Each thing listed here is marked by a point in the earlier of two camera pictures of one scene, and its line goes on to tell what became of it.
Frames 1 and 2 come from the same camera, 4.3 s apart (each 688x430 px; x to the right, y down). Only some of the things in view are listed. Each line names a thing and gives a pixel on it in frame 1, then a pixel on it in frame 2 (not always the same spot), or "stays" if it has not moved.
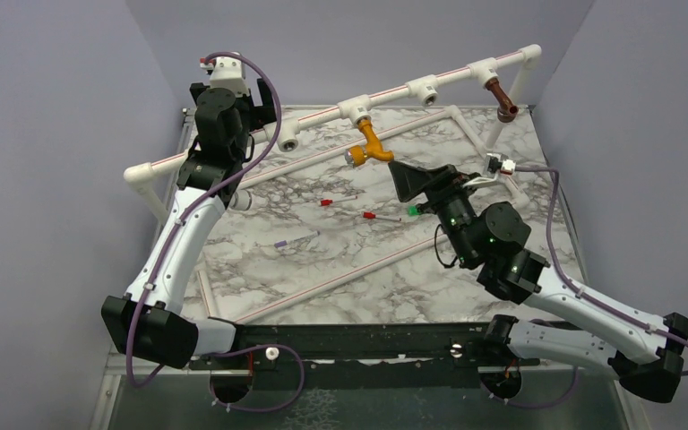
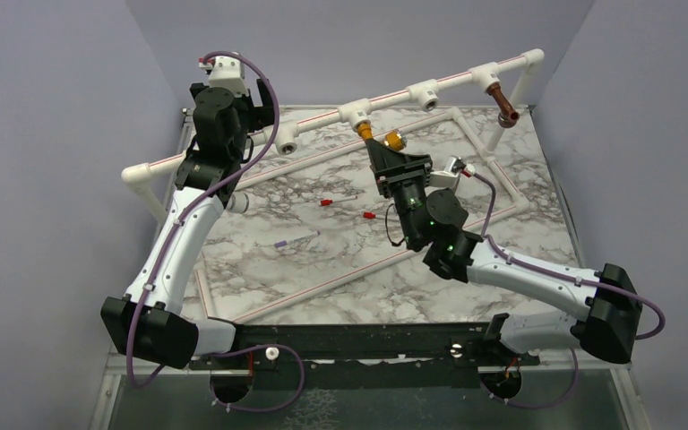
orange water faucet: (356, 155) to (393, 139)
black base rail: (363, 355) stays
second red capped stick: (372, 215) stays
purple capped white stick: (297, 239) stays
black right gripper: (441, 184) to (392, 169)
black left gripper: (261, 115) stays
